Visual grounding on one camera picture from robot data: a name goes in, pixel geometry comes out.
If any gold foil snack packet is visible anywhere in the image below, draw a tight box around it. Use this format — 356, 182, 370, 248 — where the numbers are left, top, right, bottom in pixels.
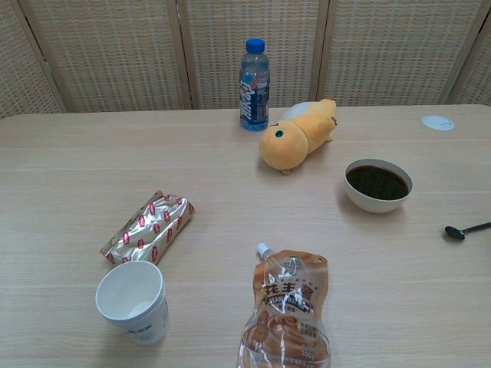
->
99, 189, 196, 267

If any blue-capped drink bottle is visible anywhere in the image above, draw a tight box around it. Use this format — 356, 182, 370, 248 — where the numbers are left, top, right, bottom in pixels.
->
239, 37, 269, 133

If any white bowl with dark liquid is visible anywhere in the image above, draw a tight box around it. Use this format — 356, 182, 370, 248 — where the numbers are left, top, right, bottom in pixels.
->
343, 157, 414, 214

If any black spoon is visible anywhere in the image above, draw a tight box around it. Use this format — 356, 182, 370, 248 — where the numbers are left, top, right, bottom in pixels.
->
444, 221, 491, 243

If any white paper cup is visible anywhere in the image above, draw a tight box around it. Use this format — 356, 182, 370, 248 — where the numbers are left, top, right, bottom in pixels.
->
95, 260, 170, 346

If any yellow plush toy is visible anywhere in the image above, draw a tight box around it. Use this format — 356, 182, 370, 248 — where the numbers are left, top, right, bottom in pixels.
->
259, 98, 338, 176

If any white round table grommet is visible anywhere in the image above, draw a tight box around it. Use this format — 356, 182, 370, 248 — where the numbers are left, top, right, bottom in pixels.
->
421, 114, 456, 132

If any woven folding screen panel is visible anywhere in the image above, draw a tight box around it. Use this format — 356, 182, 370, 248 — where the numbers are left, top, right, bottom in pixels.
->
18, 0, 193, 114
318, 0, 491, 107
440, 22, 491, 107
0, 0, 64, 120
176, 0, 331, 110

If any brown peanut butter pouch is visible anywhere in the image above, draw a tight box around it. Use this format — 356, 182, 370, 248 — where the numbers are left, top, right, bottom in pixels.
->
236, 241, 331, 368

